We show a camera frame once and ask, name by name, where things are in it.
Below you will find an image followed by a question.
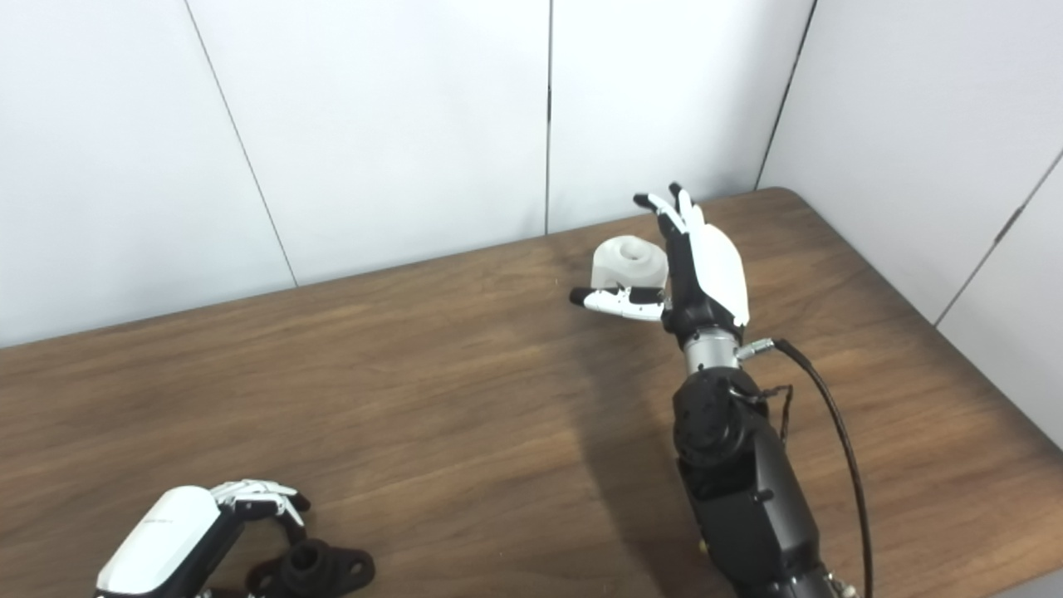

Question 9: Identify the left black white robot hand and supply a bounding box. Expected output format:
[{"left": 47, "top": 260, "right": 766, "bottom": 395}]
[{"left": 94, "top": 479, "right": 311, "bottom": 598}]

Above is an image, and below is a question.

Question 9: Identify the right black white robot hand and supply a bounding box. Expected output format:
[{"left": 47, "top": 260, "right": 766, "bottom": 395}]
[{"left": 570, "top": 183, "right": 750, "bottom": 346}]

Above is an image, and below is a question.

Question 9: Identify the round white plastic piece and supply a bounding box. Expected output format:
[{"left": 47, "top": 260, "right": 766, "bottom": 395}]
[{"left": 591, "top": 235, "right": 669, "bottom": 292}]

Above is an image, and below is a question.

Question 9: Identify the black flanged holder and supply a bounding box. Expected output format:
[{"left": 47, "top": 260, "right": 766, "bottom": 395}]
[{"left": 247, "top": 540, "right": 375, "bottom": 598}]

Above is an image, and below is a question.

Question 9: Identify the thin black wire on arm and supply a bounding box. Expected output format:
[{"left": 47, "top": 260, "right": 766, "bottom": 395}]
[{"left": 750, "top": 384, "right": 795, "bottom": 446}]

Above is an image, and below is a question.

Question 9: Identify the black cable at right wrist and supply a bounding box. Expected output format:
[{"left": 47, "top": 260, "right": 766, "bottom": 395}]
[{"left": 735, "top": 336, "right": 873, "bottom": 598}]

